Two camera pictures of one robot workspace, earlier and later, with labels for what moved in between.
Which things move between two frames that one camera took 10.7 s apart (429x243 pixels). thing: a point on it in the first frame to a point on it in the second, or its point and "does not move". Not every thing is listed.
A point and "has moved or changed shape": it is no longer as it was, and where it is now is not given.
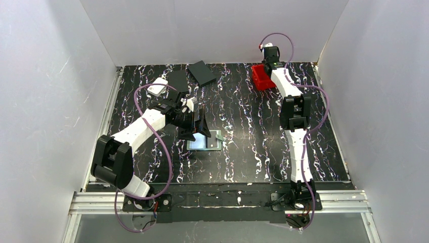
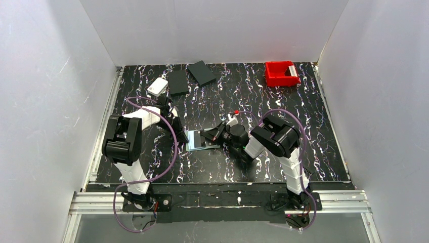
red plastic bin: (262, 79) has moved or changed shape
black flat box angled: (202, 73) does not move
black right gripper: (266, 68) to (220, 133)
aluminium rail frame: (351, 201) does not move
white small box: (157, 90) does not move
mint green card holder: (204, 143) does not move
